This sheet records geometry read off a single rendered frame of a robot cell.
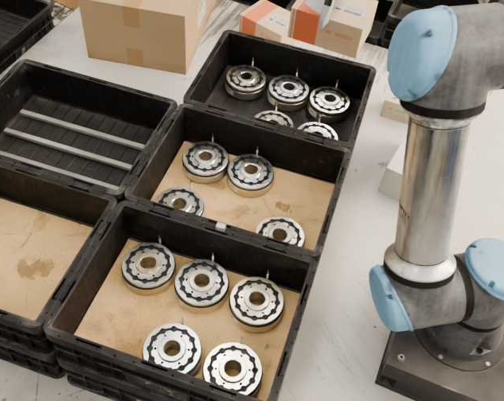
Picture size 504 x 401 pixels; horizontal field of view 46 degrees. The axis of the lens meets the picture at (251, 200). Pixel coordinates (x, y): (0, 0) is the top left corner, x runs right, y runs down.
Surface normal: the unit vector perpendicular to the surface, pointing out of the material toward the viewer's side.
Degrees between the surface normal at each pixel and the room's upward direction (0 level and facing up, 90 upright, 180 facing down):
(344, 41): 90
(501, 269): 5
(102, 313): 0
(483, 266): 5
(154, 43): 90
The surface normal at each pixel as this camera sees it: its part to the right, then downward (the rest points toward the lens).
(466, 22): 0.07, -0.44
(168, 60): -0.18, 0.76
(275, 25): 0.07, -0.62
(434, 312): 0.23, 0.47
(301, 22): -0.40, 0.70
